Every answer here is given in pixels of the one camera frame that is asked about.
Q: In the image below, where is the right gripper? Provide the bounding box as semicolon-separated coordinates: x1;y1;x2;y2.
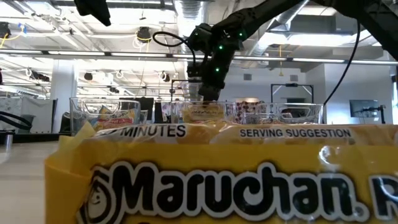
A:
198;46;236;103

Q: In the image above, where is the blue yellow noodle packet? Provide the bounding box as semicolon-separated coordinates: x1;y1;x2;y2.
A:
88;105;137;132

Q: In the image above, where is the clear plastic bin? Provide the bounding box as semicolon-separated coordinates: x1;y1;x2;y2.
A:
160;101;237;125
238;102;324;125
70;97;149;135

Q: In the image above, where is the red patterned background object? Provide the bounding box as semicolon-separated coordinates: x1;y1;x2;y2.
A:
235;101;265;124

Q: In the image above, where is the black ceiling device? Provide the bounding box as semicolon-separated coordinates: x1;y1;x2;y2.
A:
0;21;12;39
136;26;153;44

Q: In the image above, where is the horizontal LED light bar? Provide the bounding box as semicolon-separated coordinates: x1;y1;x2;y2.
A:
0;49;398;65

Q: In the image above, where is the black computer monitor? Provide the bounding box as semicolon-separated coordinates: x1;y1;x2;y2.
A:
119;97;155;121

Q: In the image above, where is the grey partition panel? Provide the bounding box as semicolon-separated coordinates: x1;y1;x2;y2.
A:
0;96;58;133

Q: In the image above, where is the grey computer monitor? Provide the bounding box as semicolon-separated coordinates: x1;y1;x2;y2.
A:
349;99;380;118

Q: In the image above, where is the silver metal cylinder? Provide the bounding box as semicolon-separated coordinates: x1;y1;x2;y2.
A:
4;130;15;153

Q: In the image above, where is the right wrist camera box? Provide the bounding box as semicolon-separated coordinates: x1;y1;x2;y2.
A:
186;62;203;78

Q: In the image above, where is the yellow ceiling cable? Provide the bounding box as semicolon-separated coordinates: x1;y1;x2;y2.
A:
132;26;163;50
0;30;25;49

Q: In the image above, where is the silver round ventilation duct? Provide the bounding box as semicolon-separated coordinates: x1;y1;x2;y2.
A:
173;0;208;100
242;6;312;68

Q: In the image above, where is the yellow hanging cord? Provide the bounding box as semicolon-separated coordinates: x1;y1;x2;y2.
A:
278;45;284;77

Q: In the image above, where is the black looped camera cable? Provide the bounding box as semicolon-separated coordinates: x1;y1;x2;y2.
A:
152;30;198;68

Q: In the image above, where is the black metal gantry frame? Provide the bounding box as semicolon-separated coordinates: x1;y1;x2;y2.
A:
270;83;314;104

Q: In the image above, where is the black curved hose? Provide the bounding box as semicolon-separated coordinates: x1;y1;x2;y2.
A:
0;111;32;131

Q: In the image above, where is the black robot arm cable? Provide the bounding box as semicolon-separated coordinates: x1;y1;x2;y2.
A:
323;18;361;106

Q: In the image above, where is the black metal table frame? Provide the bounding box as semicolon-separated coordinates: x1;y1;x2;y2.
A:
12;133;62;144

